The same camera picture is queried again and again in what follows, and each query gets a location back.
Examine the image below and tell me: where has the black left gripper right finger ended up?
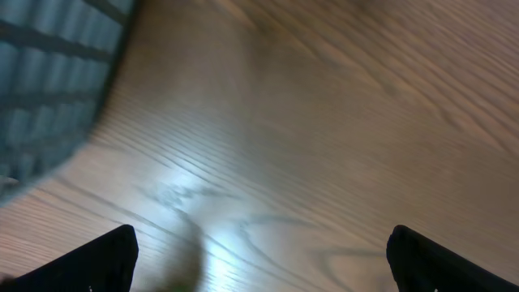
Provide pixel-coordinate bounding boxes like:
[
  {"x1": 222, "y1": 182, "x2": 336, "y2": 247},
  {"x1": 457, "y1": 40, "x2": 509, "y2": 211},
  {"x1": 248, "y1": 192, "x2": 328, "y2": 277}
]
[{"x1": 386, "y1": 225, "x2": 518, "y2": 292}]

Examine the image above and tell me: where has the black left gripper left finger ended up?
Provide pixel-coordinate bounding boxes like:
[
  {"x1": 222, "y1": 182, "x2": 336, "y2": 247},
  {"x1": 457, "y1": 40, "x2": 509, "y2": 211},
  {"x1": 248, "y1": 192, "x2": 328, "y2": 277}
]
[{"x1": 1, "y1": 225, "x2": 139, "y2": 292}]

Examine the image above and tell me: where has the dark grey plastic basket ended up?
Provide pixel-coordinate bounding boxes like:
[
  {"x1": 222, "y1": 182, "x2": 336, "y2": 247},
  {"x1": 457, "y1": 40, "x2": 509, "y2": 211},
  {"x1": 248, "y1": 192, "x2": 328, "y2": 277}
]
[{"x1": 1, "y1": 0, "x2": 142, "y2": 204}]

